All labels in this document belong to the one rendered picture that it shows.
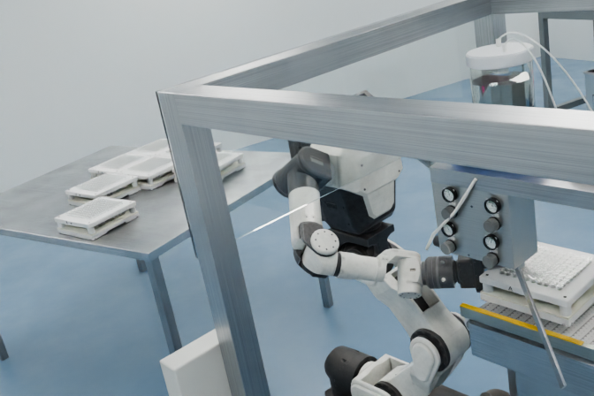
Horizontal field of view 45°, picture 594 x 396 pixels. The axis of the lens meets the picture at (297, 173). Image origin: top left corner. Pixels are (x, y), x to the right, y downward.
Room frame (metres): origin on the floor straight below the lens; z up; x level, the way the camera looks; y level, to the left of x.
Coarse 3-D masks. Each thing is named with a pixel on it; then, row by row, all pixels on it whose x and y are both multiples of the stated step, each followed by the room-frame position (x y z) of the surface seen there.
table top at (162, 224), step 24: (72, 168) 3.84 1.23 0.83; (24, 192) 3.55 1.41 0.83; (48, 192) 3.46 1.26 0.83; (144, 192) 3.17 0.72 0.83; (168, 192) 3.10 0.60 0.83; (0, 216) 3.21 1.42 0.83; (24, 216) 3.15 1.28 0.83; (48, 216) 3.08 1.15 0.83; (144, 216) 2.84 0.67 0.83; (168, 216) 2.78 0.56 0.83; (48, 240) 2.81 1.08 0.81; (72, 240) 2.70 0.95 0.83; (96, 240) 2.65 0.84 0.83; (120, 240) 2.60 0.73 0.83; (144, 240) 2.56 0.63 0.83; (168, 240) 2.51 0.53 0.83
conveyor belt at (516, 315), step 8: (488, 304) 1.70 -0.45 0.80; (496, 304) 1.69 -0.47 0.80; (592, 304) 1.60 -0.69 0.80; (496, 312) 1.65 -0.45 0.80; (504, 312) 1.64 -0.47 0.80; (512, 312) 1.64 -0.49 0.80; (520, 312) 1.63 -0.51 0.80; (584, 312) 1.57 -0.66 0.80; (592, 312) 1.57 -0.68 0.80; (520, 320) 1.59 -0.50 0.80; (528, 320) 1.59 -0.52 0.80; (544, 320) 1.57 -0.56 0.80; (576, 320) 1.55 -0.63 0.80; (584, 320) 1.54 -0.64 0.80; (592, 320) 1.53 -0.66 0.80; (544, 328) 1.54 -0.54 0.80; (552, 328) 1.53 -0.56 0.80; (560, 328) 1.53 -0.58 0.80; (568, 328) 1.52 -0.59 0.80; (576, 328) 1.51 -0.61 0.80; (584, 328) 1.51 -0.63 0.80; (592, 328) 1.50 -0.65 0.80; (568, 336) 1.49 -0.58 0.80; (576, 336) 1.48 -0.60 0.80; (584, 336) 1.47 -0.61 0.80; (592, 336) 1.47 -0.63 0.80; (592, 344) 1.44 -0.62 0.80
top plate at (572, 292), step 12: (576, 252) 1.68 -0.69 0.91; (480, 276) 1.65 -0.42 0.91; (492, 276) 1.64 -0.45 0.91; (504, 276) 1.63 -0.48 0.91; (576, 276) 1.57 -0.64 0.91; (588, 276) 1.56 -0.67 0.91; (504, 288) 1.59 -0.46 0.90; (516, 288) 1.57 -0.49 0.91; (540, 288) 1.54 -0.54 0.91; (552, 288) 1.53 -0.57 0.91; (564, 288) 1.52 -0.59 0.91; (576, 288) 1.51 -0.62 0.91; (588, 288) 1.53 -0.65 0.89; (540, 300) 1.52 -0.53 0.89; (552, 300) 1.49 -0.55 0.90; (564, 300) 1.47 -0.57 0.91; (576, 300) 1.49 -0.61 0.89
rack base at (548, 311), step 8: (496, 288) 1.65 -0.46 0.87; (592, 288) 1.57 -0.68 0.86; (480, 296) 1.65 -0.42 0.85; (488, 296) 1.63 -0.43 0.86; (496, 296) 1.61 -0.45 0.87; (504, 296) 1.61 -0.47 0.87; (512, 296) 1.60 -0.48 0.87; (520, 296) 1.59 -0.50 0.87; (584, 296) 1.54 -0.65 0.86; (592, 296) 1.54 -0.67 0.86; (504, 304) 1.60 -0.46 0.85; (512, 304) 1.58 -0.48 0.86; (520, 304) 1.56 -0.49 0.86; (528, 304) 1.55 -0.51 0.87; (536, 304) 1.55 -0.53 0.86; (544, 304) 1.54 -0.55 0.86; (552, 304) 1.53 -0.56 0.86; (576, 304) 1.52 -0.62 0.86; (584, 304) 1.52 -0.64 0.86; (528, 312) 1.55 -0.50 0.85; (544, 312) 1.51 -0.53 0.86; (552, 312) 1.50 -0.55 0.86; (576, 312) 1.49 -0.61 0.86; (552, 320) 1.49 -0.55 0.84; (560, 320) 1.48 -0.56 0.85; (568, 320) 1.46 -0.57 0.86
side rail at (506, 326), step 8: (464, 312) 1.65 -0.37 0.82; (472, 312) 1.63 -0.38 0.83; (480, 320) 1.61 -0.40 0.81; (488, 320) 1.59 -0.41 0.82; (496, 320) 1.57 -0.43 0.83; (504, 328) 1.55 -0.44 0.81; (512, 328) 1.53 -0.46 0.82; (520, 328) 1.52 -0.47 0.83; (528, 336) 1.50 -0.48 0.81; (536, 336) 1.48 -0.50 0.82; (552, 344) 1.45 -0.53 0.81; (560, 344) 1.43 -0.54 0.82; (568, 344) 1.41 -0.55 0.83; (584, 344) 1.39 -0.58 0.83; (568, 352) 1.42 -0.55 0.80; (576, 352) 1.40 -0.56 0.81; (584, 352) 1.38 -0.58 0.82; (592, 352) 1.37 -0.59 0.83; (592, 360) 1.37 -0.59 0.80
